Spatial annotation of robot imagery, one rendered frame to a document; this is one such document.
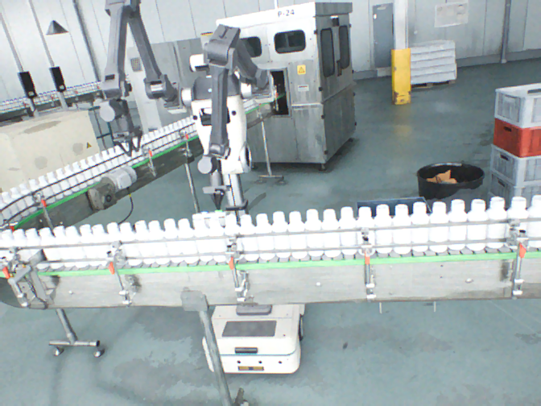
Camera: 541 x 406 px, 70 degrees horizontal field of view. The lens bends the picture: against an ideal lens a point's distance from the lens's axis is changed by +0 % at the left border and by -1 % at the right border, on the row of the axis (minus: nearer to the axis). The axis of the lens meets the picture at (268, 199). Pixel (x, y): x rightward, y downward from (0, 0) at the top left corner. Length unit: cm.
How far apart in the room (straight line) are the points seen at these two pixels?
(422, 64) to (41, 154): 848
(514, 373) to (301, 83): 367
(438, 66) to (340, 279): 953
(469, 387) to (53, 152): 476
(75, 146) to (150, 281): 408
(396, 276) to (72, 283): 124
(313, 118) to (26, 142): 336
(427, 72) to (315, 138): 604
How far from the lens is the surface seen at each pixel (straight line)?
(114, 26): 167
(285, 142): 518
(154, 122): 736
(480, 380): 240
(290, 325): 225
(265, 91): 186
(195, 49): 828
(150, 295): 161
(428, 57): 1061
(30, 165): 520
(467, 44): 1385
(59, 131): 541
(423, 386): 232
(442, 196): 296
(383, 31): 1325
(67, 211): 269
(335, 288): 142
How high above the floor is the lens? 174
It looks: 23 degrees down
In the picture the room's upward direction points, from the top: 9 degrees counter-clockwise
